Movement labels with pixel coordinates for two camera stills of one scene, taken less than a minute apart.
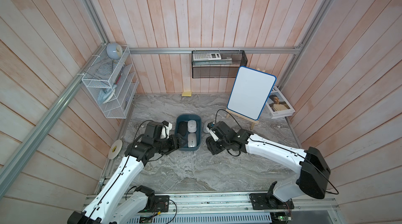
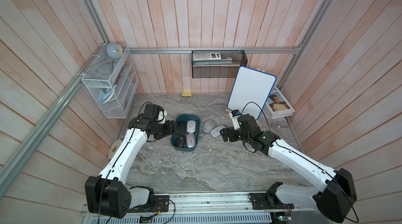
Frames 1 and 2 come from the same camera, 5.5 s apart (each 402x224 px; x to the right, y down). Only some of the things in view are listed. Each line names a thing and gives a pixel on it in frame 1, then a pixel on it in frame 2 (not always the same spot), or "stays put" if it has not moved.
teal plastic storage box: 189,126 stays put
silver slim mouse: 192,140 stays put
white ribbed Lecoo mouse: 191,126 stays put
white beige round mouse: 205,125 stays put
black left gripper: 174,145 -> 170,129
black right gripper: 211,145 -> 225,134
